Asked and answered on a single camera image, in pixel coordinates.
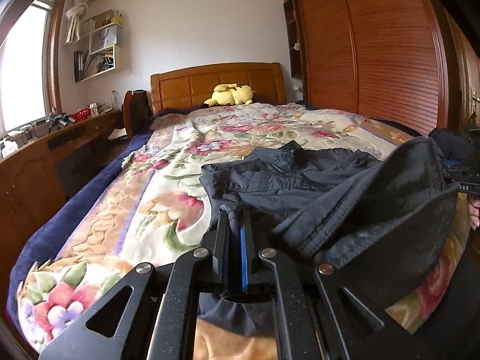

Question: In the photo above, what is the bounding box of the dark navy jacket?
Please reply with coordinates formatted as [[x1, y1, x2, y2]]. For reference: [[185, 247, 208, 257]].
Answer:
[[200, 137, 458, 332]]

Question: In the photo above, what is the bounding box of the person's right hand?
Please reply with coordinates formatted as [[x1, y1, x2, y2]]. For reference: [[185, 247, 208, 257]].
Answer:
[[467, 194, 480, 230]]

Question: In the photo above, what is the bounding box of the floral bed blanket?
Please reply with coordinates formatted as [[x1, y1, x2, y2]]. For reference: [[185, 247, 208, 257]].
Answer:
[[16, 102, 472, 360]]

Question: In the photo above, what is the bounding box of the navy blue bed sheet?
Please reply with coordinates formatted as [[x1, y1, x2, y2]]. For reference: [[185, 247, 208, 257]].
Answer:
[[5, 106, 196, 331]]

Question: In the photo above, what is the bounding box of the wooden slatted wardrobe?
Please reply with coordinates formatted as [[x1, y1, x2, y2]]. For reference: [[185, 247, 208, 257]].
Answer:
[[284, 0, 479, 133]]

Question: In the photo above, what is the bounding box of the wooden desk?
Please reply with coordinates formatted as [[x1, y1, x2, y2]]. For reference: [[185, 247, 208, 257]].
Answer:
[[1, 111, 125, 308]]

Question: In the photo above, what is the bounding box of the wooden chair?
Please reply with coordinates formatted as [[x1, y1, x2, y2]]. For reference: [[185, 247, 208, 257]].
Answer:
[[122, 89, 152, 141]]

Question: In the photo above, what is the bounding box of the red basket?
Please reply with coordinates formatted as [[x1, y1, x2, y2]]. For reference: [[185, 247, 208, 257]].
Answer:
[[69, 107, 91, 123]]

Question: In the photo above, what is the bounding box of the wooden bed headboard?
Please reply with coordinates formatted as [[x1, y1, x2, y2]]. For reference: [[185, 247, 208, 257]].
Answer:
[[149, 62, 288, 116]]

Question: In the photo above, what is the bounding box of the yellow plush toy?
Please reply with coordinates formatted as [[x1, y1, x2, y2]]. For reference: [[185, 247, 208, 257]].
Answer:
[[203, 84, 255, 107]]

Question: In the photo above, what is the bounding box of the tied white curtain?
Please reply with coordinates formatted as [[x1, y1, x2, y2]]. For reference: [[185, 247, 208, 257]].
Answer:
[[64, 0, 94, 45]]

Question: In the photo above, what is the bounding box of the white wall shelf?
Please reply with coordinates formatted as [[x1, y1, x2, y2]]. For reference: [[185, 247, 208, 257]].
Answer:
[[73, 10, 122, 83]]

